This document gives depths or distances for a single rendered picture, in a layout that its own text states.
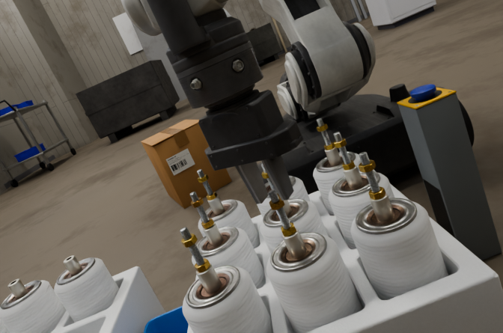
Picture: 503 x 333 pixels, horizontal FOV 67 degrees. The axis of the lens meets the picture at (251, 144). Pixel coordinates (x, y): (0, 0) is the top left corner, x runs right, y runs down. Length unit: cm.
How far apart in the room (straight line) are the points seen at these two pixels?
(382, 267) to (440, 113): 29
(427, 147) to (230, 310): 41
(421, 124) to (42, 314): 76
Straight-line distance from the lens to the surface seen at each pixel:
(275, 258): 51
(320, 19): 93
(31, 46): 815
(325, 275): 48
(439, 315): 51
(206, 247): 63
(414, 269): 50
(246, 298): 50
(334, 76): 88
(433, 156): 70
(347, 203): 58
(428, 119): 68
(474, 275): 52
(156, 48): 832
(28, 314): 87
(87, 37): 912
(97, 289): 81
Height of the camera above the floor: 51
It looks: 14 degrees down
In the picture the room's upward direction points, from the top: 24 degrees counter-clockwise
